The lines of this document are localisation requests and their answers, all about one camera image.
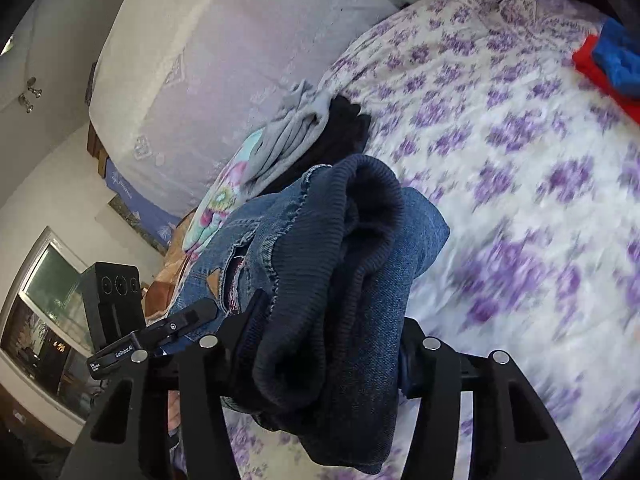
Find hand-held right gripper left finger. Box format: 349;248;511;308
59;287;273;480

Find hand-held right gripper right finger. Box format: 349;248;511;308
397;317;583;480

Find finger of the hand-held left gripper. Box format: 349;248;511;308
142;297;219;348

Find blue denim pants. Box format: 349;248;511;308
170;154;451;476

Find brown patterned cloth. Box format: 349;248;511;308
142;210;201;321

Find window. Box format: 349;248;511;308
0;227;106;431

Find blue printed board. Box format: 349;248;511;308
102;157;181;256

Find folded teal floral quilt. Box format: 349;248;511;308
182;127;266;251

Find folded grey garment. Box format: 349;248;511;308
242;80;333;193

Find folded black garment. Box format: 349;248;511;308
260;94;373;196

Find purple floral bedsheet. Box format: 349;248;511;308
170;0;640;480

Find lavender lace-covered mattress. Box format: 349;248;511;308
87;0;401;216

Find red cloth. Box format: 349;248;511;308
572;34;640;126

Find blue cloth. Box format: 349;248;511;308
592;19;640;101

